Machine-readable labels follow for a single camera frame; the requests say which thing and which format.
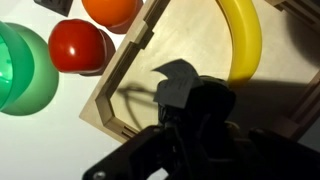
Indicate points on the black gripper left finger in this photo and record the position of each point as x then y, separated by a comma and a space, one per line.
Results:
133, 156

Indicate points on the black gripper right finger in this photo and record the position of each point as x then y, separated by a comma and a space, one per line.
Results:
286, 160

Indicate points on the wooden tray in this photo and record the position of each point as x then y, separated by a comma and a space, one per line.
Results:
186, 40

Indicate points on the large red tomato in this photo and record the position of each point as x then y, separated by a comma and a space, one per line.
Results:
75, 45

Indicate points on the yellow banana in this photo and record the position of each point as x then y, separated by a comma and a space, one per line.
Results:
245, 40

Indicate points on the green plastic bowl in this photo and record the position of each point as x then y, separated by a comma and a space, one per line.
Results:
33, 76

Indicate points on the orange fruit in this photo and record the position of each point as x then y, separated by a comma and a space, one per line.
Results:
106, 11

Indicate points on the small grey cube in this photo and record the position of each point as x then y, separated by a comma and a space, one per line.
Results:
55, 5

